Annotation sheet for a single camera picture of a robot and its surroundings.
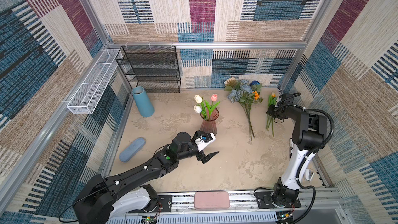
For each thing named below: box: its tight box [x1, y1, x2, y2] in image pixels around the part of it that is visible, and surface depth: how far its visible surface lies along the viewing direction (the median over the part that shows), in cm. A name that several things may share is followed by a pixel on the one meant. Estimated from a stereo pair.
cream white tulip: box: [194, 94, 203, 104], surface depth 78 cm
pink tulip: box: [210, 93, 219, 107], surface depth 77 cm
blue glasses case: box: [119, 136, 147, 163], surface depth 91 cm
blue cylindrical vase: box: [132, 86, 155, 118], surface depth 96 cm
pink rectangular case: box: [193, 191, 231, 209], surface depth 75 cm
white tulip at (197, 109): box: [193, 105, 203, 114], surface depth 76 cm
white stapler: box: [305, 168, 315, 182], surface depth 81 cm
